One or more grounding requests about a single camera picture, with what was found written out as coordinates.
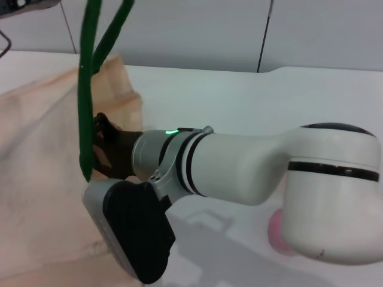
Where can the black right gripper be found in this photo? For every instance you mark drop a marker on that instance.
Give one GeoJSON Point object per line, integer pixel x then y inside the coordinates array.
{"type": "Point", "coordinates": [118, 152]}

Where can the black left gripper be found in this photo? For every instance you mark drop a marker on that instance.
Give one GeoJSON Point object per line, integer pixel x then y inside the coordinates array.
{"type": "Point", "coordinates": [18, 6]}

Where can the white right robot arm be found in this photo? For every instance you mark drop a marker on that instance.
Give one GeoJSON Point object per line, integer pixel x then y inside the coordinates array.
{"type": "Point", "coordinates": [269, 167]}

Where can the pink round pastry ball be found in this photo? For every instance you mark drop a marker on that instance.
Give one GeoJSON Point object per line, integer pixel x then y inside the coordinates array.
{"type": "Point", "coordinates": [276, 231]}

